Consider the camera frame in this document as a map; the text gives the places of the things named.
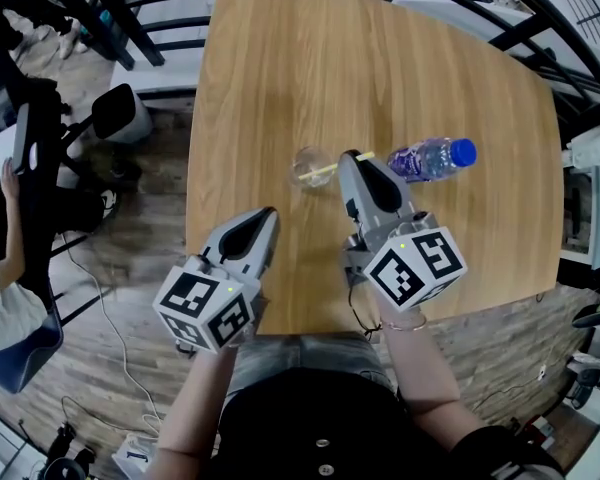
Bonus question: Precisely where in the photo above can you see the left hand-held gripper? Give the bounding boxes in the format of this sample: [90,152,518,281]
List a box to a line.
[151,206,281,355]

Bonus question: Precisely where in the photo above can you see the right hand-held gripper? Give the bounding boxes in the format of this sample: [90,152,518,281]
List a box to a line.
[339,150,470,315]

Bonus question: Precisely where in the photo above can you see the yellow and white straw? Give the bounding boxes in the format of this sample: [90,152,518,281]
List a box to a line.
[299,151,376,180]

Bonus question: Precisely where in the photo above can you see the clear drinking glass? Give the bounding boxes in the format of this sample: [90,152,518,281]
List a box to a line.
[288,146,335,191]

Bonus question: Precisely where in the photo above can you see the person's right forearm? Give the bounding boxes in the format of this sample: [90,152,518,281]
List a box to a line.
[377,307,486,442]

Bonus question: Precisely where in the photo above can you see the person's left forearm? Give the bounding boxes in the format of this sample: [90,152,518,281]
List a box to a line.
[154,340,241,480]

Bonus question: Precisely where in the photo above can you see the blue capped water bottle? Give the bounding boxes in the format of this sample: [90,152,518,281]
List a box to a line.
[386,136,479,184]

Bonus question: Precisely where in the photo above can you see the person's grey denim shorts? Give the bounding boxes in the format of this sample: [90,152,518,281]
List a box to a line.
[224,331,399,409]

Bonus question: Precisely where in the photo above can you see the white waste bin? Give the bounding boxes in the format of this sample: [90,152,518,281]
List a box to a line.
[110,90,154,145]

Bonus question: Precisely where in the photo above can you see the person's black shirt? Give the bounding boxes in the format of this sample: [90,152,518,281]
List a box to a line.
[217,367,566,480]

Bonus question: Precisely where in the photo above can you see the black mesh office chair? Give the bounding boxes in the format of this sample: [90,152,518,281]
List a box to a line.
[0,17,146,209]

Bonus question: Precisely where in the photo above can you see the light wooden table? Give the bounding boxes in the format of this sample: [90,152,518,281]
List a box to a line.
[54,0,600,119]

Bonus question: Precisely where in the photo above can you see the white jacket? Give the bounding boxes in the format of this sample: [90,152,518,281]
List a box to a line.
[562,122,600,169]

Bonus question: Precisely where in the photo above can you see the dark blue chair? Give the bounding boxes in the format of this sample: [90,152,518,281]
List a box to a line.
[0,292,65,395]

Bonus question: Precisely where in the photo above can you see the open laptop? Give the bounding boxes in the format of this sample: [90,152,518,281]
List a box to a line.
[0,102,31,184]

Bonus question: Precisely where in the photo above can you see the thin metal bracelet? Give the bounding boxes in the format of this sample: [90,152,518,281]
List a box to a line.
[379,315,429,334]

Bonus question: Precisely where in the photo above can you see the white floor cable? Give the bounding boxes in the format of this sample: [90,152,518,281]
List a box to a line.
[59,235,164,439]

